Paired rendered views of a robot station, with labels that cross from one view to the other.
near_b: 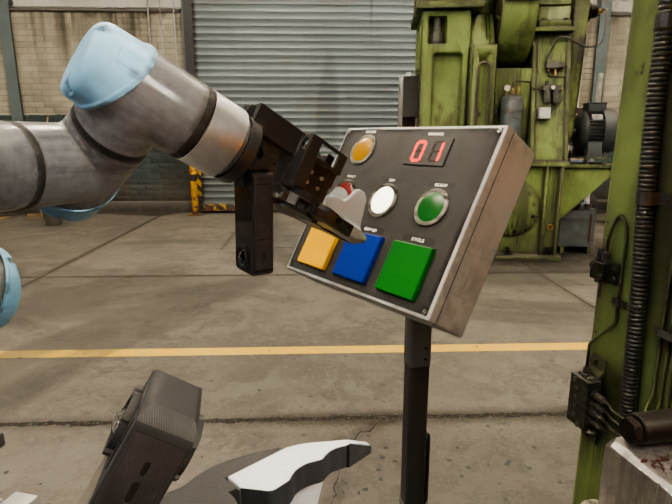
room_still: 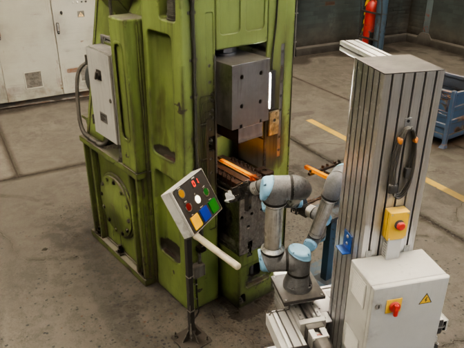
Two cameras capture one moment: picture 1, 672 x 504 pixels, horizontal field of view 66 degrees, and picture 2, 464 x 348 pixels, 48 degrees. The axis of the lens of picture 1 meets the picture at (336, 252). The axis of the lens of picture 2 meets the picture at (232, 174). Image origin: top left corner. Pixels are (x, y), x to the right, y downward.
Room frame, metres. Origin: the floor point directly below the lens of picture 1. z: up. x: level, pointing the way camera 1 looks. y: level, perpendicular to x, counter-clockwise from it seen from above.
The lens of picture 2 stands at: (1.80, 2.37, 2.54)
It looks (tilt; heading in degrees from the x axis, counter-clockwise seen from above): 26 degrees down; 243
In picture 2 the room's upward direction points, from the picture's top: straight up
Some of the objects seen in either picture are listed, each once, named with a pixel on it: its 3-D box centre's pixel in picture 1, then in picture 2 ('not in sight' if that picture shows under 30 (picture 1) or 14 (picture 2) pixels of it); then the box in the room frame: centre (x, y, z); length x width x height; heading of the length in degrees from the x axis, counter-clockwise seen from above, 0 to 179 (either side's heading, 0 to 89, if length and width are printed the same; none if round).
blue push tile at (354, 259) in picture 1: (359, 257); (204, 213); (0.77, -0.04, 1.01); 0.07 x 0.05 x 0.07; 37
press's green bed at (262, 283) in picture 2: not in sight; (235, 256); (0.30, -0.56, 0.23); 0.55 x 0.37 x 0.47; 102
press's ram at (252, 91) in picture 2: not in sight; (235, 85); (0.31, -0.55, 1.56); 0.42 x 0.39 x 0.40; 102
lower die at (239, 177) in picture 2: not in sight; (230, 172); (0.36, -0.54, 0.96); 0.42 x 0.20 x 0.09; 102
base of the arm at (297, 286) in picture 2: not in sight; (297, 277); (0.51, 0.56, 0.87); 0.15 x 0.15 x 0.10
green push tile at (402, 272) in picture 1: (405, 270); (213, 206); (0.69, -0.10, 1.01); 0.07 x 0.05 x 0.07; 37
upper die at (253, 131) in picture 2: not in sight; (230, 123); (0.36, -0.54, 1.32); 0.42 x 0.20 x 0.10; 102
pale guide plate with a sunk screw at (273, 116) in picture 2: not in sight; (273, 122); (0.03, -0.53, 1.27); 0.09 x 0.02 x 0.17; 12
